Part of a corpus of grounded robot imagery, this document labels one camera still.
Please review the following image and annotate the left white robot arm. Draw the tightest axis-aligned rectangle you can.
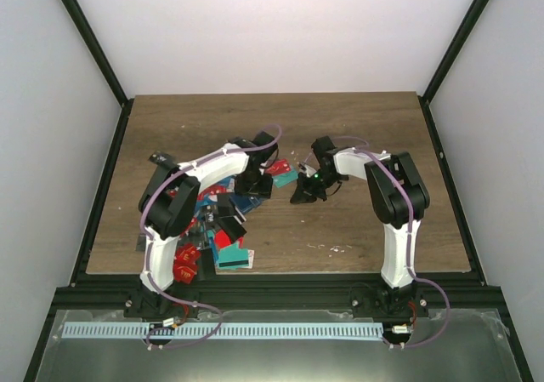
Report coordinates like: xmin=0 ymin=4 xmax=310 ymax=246
xmin=139 ymin=130 xmax=281 ymax=317

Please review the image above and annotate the light blue slotted strip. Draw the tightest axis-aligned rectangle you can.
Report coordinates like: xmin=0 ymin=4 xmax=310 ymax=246
xmin=62 ymin=322 xmax=383 ymax=340

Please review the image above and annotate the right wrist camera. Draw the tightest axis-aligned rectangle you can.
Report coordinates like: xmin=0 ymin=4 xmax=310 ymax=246
xmin=298 ymin=162 xmax=316 ymax=178

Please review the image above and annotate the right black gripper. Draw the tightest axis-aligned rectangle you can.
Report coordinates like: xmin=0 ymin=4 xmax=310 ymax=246
xmin=292 ymin=169 xmax=344 ymax=205

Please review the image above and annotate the blue leather card holder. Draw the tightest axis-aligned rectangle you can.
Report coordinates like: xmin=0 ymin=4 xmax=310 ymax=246
xmin=230 ymin=193 xmax=263 ymax=215

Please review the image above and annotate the black card right pile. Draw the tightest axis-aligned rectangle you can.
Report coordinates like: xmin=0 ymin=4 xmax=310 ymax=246
xmin=217 ymin=211 xmax=247 ymax=242

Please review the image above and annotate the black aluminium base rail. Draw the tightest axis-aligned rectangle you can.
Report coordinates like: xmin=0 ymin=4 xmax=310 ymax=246
xmin=52 ymin=273 xmax=506 ymax=319

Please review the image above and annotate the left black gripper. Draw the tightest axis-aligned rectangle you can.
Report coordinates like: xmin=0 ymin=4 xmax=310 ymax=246
xmin=233 ymin=169 xmax=272 ymax=200

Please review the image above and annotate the small black card far left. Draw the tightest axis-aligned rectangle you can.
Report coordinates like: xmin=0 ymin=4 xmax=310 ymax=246
xmin=149 ymin=151 xmax=175 ymax=165

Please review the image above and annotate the red card carried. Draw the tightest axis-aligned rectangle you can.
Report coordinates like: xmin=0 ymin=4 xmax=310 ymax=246
xmin=266 ymin=159 xmax=292 ymax=176

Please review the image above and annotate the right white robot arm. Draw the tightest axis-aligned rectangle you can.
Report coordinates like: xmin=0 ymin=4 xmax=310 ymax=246
xmin=290 ymin=136 xmax=430 ymax=316

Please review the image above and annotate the red VIP card bottom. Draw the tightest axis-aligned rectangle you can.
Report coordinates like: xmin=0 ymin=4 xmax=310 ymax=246
xmin=173 ymin=243 xmax=201 ymax=284

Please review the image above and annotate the black card bottom pile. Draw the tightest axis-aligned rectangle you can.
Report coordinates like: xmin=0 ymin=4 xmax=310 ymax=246
xmin=196 ymin=248 xmax=217 ymax=282

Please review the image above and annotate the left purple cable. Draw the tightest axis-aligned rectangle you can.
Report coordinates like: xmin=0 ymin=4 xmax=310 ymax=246
xmin=139 ymin=123 xmax=283 ymax=351

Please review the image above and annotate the teal card upper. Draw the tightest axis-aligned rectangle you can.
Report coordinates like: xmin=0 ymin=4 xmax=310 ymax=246
xmin=273 ymin=170 xmax=298 ymax=188

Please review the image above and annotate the teal card bottom pile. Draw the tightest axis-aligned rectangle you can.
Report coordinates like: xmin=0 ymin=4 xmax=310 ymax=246
xmin=216 ymin=244 xmax=255 ymax=270

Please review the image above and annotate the black card pile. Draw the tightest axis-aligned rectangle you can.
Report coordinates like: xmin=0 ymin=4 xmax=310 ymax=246
xmin=196 ymin=248 xmax=217 ymax=282
xmin=217 ymin=211 xmax=247 ymax=242

